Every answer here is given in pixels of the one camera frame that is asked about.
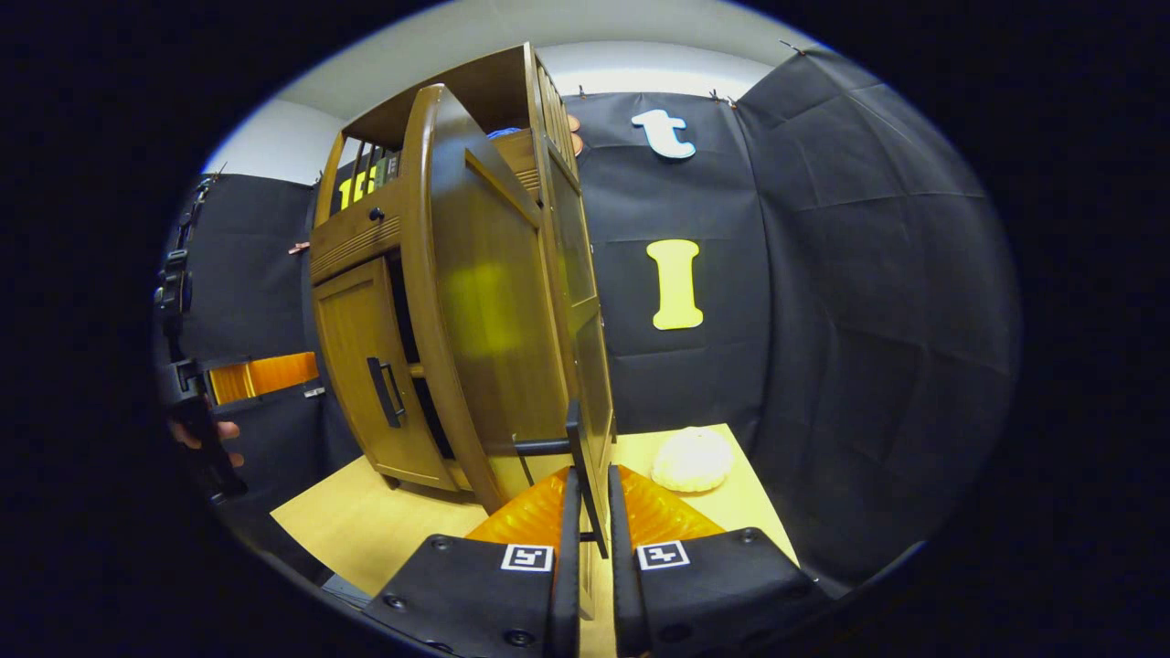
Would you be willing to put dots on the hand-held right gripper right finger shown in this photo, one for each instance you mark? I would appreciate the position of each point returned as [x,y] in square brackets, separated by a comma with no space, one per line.
[623,594]

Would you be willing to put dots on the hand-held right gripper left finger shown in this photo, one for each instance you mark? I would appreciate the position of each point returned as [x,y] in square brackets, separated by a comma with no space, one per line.
[569,585]

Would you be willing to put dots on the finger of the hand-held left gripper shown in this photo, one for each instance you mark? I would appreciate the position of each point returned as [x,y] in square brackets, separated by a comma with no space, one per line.
[265,375]

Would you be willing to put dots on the wooden cabinet door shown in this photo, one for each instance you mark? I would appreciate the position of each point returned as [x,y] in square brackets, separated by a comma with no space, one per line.
[494,311]
[352,366]

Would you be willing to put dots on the wooden double-door shoe cabinet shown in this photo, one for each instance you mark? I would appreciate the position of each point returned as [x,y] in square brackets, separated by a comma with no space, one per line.
[484,87]

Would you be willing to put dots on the cream round textured object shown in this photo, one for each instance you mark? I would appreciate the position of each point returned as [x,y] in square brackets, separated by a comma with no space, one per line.
[692,460]

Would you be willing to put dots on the wooden ribbed drawer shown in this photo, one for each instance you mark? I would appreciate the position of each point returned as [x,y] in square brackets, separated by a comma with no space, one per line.
[347,242]

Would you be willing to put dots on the blue folded towel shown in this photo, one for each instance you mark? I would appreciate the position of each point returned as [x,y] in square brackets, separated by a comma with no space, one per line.
[505,133]

